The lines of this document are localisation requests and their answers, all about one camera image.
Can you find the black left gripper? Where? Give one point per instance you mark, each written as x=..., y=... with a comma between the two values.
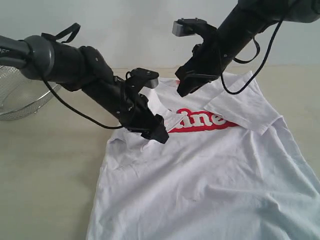
x=133, y=115

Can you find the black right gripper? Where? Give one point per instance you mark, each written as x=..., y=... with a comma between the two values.
x=206, y=65

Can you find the white t-shirt red print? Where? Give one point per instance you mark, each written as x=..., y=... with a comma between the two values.
x=230, y=170

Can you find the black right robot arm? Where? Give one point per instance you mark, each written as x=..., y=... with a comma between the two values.
x=252, y=17

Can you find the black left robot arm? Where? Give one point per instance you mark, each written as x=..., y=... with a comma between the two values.
x=51, y=59

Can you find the metal mesh basket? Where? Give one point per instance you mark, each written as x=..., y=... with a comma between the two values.
x=20, y=96

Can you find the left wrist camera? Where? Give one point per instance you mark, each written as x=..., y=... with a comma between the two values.
x=140, y=78

